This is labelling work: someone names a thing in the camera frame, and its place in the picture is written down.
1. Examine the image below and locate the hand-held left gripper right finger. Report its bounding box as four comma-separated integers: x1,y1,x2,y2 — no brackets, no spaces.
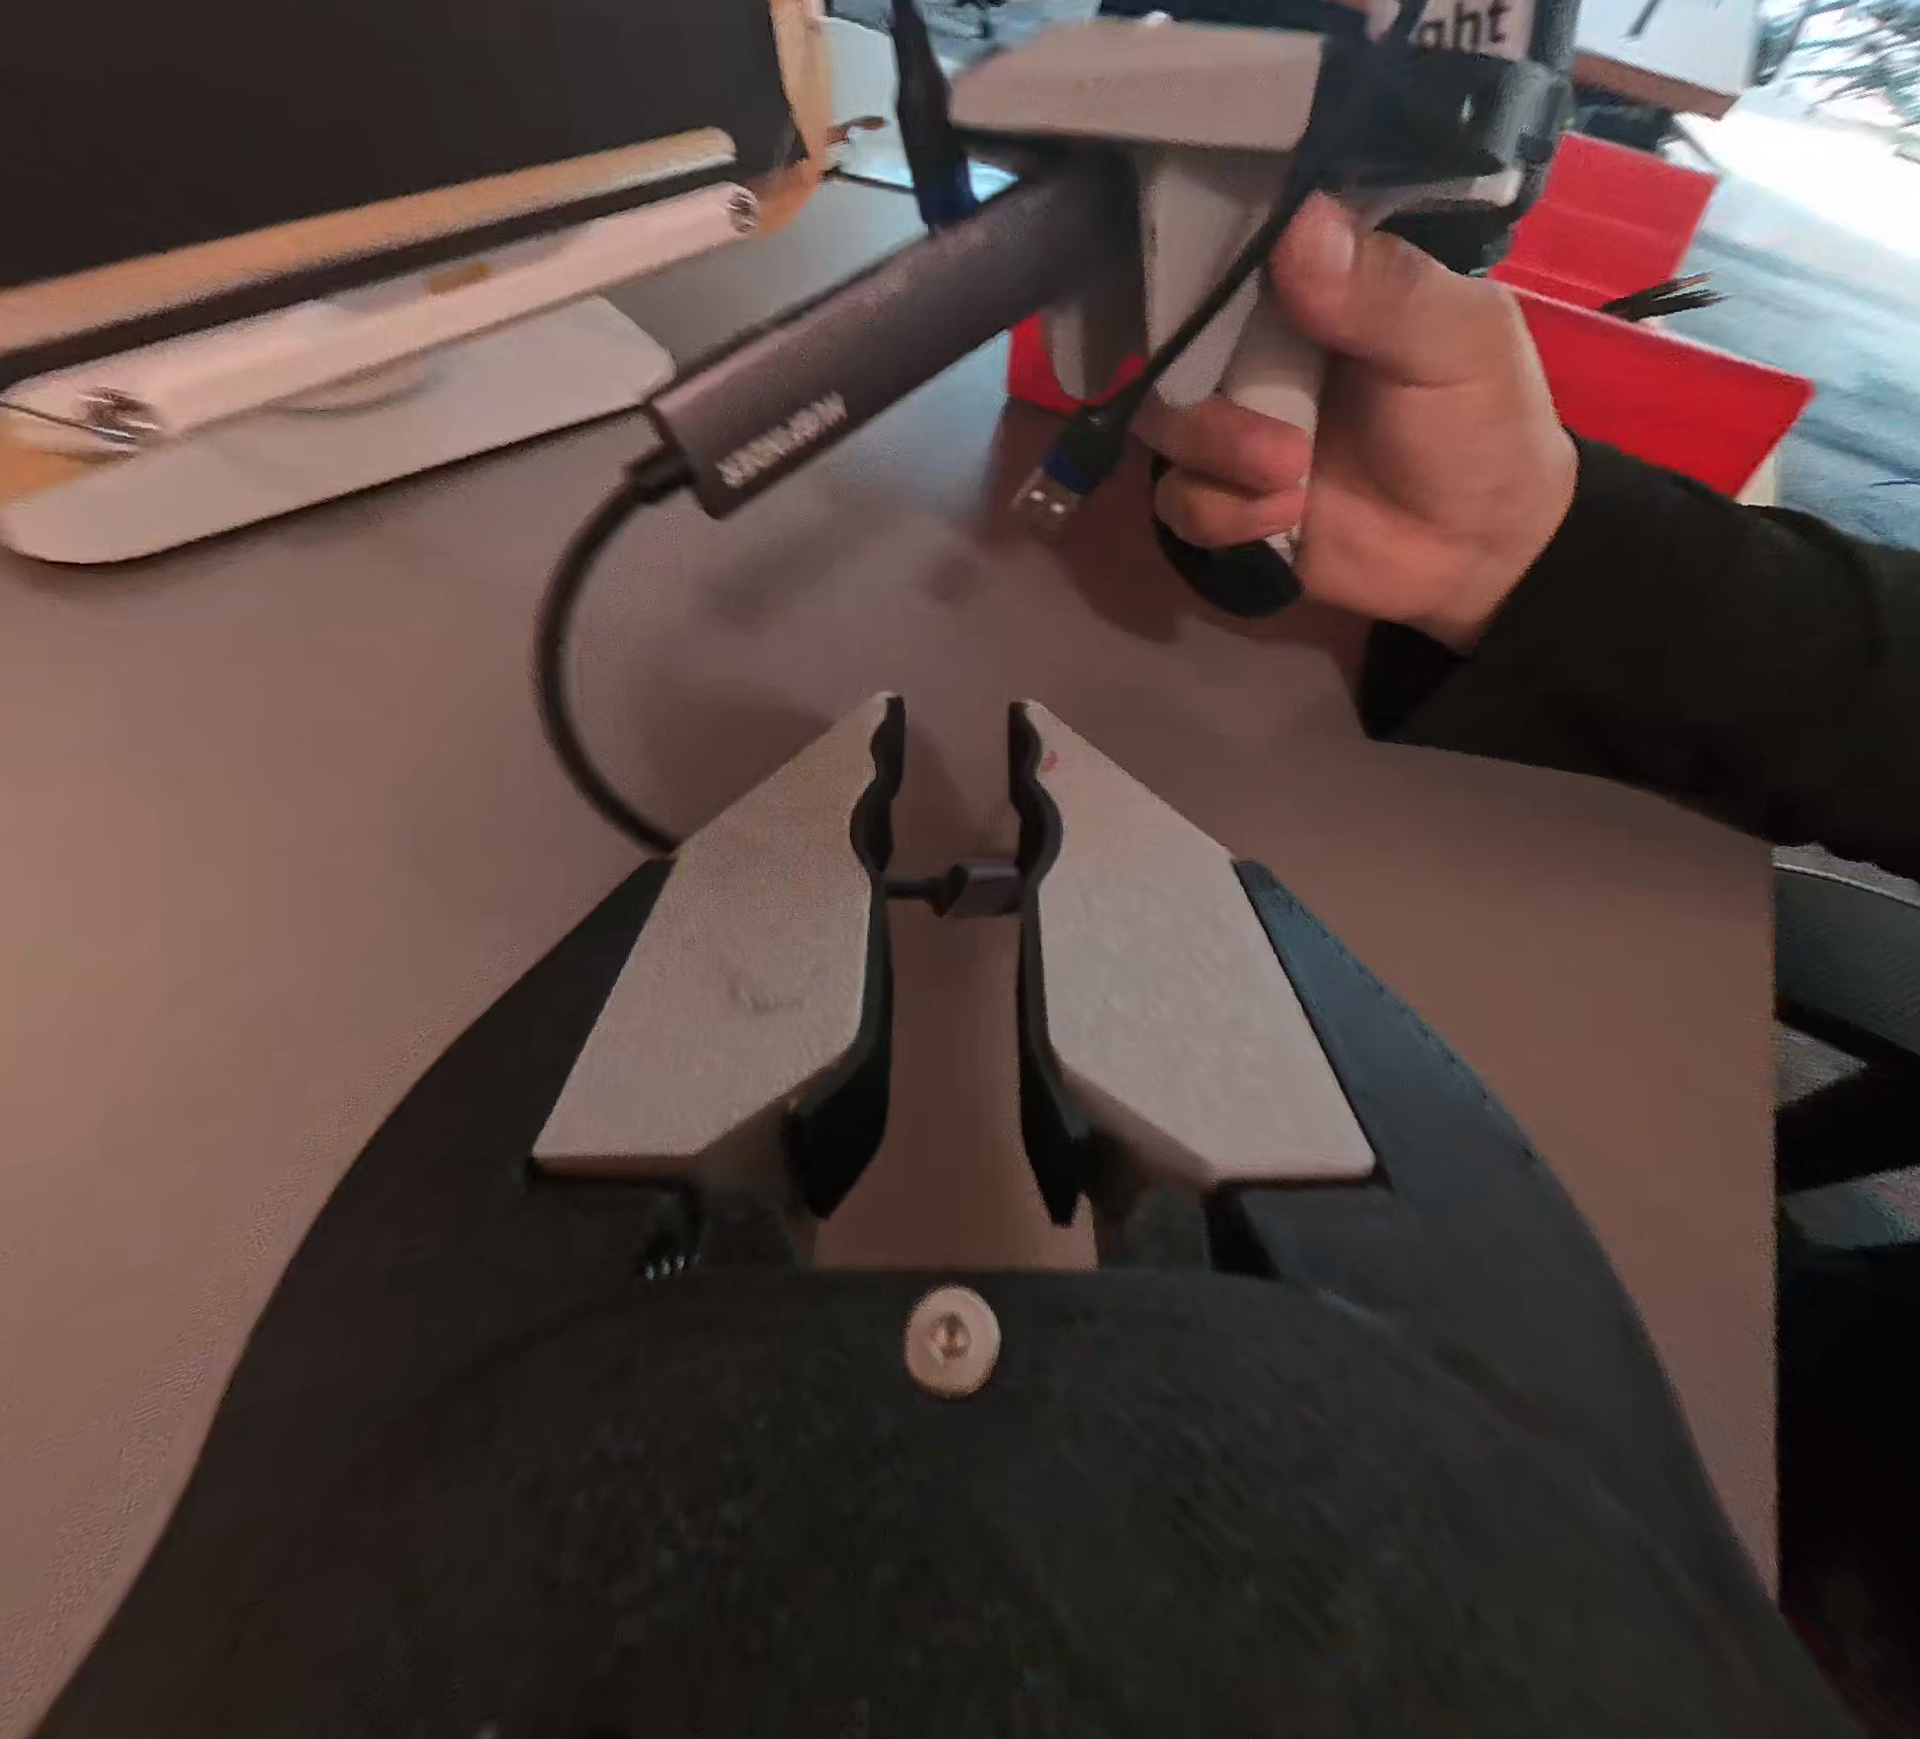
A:
1008,698,1381,1225

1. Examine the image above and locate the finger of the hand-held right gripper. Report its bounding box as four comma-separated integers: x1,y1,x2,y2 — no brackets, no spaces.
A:
948,18,1336,156

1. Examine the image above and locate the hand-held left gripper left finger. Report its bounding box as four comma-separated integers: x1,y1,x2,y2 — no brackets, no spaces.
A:
532,696,905,1216

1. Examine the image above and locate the red plastic bin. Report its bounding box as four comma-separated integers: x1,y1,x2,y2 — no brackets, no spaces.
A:
1005,120,1815,504

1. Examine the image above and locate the black usb-c cable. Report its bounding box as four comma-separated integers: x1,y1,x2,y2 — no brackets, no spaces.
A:
1005,0,1531,541

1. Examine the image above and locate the person's right forearm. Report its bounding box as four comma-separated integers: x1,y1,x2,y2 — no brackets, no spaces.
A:
1349,435,1920,876

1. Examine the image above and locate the person's right hand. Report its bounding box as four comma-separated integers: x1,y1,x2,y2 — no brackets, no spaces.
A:
1134,195,1582,654

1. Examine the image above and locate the black board on stand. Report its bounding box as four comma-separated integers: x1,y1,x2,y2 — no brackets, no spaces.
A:
0,0,846,366

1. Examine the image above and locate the black monitor screen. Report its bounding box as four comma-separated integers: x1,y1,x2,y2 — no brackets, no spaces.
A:
0,0,795,294

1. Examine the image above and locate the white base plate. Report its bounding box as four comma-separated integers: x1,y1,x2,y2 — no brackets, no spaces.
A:
0,292,680,564

